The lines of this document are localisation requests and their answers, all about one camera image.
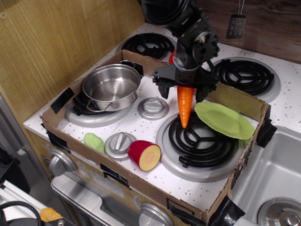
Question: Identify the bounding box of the red toy half fruit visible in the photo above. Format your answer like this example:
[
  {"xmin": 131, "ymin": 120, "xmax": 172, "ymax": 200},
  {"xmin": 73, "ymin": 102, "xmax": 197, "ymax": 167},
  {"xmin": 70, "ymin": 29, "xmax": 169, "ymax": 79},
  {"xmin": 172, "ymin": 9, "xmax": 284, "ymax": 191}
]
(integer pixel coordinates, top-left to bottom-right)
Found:
[{"xmin": 127, "ymin": 140, "xmax": 161, "ymax": 171}]

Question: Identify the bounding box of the green toy lettuce piece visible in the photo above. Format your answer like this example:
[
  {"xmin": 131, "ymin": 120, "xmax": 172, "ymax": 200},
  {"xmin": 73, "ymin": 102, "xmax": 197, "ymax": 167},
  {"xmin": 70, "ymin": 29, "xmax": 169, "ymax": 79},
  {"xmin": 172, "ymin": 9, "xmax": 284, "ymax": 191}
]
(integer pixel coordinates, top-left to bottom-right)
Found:
[{"xmin": 83, "ymin": 133, "xmax": 104, "ymax": 154}]

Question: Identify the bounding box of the back left black burner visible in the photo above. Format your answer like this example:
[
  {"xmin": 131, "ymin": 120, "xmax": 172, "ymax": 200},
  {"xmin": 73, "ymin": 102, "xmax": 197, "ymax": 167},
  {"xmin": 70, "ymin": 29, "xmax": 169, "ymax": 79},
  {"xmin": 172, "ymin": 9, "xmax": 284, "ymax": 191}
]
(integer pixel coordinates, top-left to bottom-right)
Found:
[{"xmin": 119, "ymin": 33, "xmax": 176, "ymax": 62}]

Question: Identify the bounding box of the orange yellow object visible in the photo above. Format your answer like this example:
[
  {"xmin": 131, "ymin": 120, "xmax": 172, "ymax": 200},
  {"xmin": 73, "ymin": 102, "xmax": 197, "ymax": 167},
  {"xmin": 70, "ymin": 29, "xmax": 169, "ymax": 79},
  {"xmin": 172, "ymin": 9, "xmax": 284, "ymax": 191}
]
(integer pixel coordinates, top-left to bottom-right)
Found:
[{"xmin": 40, "ymin": 207, "xmax": 62, "ymax": 222}]

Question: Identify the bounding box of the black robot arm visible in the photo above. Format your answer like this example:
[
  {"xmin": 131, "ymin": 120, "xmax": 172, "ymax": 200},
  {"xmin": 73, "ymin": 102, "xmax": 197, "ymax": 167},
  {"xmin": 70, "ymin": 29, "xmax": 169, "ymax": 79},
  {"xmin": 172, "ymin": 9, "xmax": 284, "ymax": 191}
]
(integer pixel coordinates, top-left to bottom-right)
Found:
[{"xmin": 140, "ymin": 0, "xmax": 220, "ymax": 102}]

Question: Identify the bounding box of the silver oven knob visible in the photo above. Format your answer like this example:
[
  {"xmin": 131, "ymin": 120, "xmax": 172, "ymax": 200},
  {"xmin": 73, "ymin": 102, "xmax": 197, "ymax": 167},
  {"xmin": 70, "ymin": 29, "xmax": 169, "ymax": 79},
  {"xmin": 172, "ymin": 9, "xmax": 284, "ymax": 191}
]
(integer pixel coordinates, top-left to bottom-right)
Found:
[
  {"xmin": 49, "ymin": 149, "xmax": 77, "ymax": 177},
  {"xmin": 138, "ymin": 202, "xmax": 174, "ymax": 226}
]

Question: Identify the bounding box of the red white toy piece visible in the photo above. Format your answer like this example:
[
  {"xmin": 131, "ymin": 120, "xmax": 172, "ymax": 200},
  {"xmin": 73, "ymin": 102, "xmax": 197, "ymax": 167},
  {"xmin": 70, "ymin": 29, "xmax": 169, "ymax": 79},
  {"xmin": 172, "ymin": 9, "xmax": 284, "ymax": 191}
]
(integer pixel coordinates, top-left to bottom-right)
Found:
[{"xmin": 169, "ymin": 49, "xmax": 177, "ymax": 64}]

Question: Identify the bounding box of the right silver oven knob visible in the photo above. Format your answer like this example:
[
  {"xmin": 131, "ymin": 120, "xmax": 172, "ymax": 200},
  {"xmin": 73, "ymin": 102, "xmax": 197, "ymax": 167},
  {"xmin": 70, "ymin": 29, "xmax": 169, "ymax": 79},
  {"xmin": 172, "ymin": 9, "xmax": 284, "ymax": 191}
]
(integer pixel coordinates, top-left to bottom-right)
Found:
[{"xmin": 138, "ymin": 202, "xmax": 174, "ymax": 226}]

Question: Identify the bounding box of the silver oven door handle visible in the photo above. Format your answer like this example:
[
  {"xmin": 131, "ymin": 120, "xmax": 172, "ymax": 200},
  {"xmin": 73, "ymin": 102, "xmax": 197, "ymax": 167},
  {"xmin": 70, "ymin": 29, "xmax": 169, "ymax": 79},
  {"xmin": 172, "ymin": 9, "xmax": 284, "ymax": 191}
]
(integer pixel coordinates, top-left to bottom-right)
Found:
[{"xmin": 51, "ymin": 175, "xmax": 128, "ymax": 226}]

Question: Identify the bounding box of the hanging metal slotted spatula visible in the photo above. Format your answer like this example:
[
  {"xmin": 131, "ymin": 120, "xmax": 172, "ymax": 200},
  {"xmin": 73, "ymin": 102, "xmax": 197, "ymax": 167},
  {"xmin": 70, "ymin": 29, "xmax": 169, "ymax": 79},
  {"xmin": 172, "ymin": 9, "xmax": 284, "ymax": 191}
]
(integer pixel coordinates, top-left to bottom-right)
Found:
[{"xmin": 226, "ymin": 0, "xmax": 246, "ymax": 39}]

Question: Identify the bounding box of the silver sink basin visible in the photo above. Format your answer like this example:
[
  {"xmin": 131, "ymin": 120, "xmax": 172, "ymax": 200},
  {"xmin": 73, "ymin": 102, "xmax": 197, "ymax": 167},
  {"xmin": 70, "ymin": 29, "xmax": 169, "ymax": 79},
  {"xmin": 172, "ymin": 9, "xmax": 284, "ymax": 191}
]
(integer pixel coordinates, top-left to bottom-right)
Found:
[{"xmin": 232, "ymin": 127, "xmax": 301, "ymax": 226}]

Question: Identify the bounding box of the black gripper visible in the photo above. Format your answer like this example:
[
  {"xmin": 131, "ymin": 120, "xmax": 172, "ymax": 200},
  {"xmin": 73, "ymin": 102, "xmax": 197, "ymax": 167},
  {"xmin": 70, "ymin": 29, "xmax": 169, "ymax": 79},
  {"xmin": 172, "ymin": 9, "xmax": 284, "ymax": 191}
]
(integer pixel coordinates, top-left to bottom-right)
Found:
[{"xmin": 152, "ymin": 43, "xmax": 219, "ymax": 103}]

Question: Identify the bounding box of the silver sink drain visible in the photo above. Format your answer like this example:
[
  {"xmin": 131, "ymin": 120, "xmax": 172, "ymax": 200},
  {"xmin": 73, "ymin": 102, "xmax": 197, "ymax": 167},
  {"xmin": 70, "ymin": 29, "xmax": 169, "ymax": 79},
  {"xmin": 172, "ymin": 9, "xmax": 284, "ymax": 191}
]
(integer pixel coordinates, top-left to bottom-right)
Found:
[{"xmin": 256, "ymin": 198, "xmax": 301, "ymax": 226}]

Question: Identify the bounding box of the orange toy carrot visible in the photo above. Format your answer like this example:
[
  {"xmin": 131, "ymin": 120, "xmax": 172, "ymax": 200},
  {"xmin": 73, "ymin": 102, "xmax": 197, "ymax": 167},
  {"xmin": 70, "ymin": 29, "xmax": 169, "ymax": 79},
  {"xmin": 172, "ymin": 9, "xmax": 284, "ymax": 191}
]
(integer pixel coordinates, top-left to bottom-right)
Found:
[{"xmin": 177, "ymin": 86, "xmax": 194, "ymax": 129}]

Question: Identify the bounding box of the brown cardboard fence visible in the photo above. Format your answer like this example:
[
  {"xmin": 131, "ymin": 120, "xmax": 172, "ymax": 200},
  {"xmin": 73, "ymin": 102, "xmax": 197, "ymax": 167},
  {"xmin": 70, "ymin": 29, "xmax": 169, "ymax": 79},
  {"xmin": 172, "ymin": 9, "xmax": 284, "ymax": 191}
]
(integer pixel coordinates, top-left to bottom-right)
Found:
[{"xmin": 41, "ymin": 49, "xmax": 277, "ymax": 226}]

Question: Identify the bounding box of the silver stove knob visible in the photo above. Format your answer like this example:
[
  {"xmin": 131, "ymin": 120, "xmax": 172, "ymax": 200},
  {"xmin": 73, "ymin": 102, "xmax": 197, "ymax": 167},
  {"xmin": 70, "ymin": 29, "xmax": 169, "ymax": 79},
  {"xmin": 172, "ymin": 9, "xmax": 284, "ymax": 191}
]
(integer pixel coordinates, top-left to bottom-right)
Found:
[
  {"xmin": 137, "ymin": 97, "xmax": 169, "ymax": 121},
  {"xmin": 104, "ymin": 132, "xmax": 136, "ymax": 161}
]

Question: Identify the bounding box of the front right black burner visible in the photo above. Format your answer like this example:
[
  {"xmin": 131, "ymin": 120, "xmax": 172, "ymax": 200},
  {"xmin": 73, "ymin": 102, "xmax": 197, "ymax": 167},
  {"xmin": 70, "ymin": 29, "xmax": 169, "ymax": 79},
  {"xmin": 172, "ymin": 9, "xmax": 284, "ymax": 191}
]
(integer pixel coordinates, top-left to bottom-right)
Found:
[{"xmin": 156, "ymin": 113, "xmax": 245, "ymax": 183}]

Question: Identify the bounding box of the stainless steel pot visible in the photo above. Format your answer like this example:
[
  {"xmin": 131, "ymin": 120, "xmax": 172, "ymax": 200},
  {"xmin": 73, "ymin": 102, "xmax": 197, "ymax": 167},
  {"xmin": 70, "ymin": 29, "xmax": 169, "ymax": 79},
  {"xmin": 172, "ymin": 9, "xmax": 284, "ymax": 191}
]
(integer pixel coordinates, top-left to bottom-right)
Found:
[{"xmin": 82, "ymin": 64, "xmax": 141, "ymax": 113}]

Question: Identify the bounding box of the front left black burner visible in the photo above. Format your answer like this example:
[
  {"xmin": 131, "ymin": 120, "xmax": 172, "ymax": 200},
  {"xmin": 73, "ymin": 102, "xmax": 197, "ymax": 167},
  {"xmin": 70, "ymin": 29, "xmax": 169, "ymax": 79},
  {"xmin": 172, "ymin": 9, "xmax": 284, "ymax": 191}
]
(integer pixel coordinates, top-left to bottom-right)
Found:
[{"xmin": 65, "ymin": 92, "xmax": 134, "ymax": 128}]

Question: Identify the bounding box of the black cable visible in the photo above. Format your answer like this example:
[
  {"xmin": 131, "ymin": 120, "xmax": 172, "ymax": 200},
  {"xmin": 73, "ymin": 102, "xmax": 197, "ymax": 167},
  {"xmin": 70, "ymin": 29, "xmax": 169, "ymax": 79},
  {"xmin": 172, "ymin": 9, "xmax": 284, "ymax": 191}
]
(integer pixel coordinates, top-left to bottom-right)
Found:
[{"xmin": 0, "ymin": 201, "xmax": 43, "ymax": 226}]

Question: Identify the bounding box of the green plastic plate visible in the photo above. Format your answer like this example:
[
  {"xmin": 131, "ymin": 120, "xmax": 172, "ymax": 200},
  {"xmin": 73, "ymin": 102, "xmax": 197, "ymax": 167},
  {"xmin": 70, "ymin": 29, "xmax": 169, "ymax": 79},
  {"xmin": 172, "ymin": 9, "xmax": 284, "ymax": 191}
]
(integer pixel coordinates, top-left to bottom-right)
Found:
[{"xmin": 194, "ymin": 101, "xmax": 255, "ymax": 140}]

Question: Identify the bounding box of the left silver oven knob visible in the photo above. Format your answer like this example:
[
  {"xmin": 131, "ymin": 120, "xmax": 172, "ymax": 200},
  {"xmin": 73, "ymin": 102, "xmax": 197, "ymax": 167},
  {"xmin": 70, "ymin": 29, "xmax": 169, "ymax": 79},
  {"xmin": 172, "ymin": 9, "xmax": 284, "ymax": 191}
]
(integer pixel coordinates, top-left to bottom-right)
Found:
[{"xmin": 49, "ymin": 149, "xmax": 77, "ymax": 177}]

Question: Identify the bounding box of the black burner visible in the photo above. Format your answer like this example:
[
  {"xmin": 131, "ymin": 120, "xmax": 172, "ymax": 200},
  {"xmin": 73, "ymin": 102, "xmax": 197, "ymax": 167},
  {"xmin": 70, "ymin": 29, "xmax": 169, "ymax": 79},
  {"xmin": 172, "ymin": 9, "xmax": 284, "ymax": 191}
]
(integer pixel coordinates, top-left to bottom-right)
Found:
[
  {"xmin": 119, "ymin": 33, "xmax": 176, "ymax": 62},
  {"xmin": 156, "ymin": 113, "xmax": 245, "ymax": 183},
  {"xmin": 65, "ymin": 92, "xmax": 134, "ymax": 128},
  {"xmin": 213, "ymin": 57, "xmax": 281, "ymax": 103}
]

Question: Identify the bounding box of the back right black burner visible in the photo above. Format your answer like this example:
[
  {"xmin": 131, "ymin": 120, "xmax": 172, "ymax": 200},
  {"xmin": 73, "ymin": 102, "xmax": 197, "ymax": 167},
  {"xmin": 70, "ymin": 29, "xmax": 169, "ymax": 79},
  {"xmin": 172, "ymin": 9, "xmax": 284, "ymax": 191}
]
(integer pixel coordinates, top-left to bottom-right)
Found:
[{"xmin": 213, "ymin": 57, "xmax": 281, "ymax": 103}]

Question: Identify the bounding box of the front silver stove knob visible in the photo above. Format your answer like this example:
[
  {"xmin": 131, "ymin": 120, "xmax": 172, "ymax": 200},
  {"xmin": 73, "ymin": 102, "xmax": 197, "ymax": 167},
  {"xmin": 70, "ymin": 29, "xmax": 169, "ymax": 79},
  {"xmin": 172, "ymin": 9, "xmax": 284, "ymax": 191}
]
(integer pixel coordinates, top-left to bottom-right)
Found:
[{"xmin": 104, "ymin": 132, "xmax": 136, "ymax": 161}]

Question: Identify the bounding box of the centre silver stove knob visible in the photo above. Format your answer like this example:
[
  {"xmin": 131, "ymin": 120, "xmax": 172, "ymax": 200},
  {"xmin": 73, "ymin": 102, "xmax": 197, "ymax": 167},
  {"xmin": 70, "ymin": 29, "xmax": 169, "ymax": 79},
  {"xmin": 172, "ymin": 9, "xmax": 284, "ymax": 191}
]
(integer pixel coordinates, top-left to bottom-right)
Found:
[{"xmin": 137, "ymin": 97, "xmax": 169, "ymax": 121}]

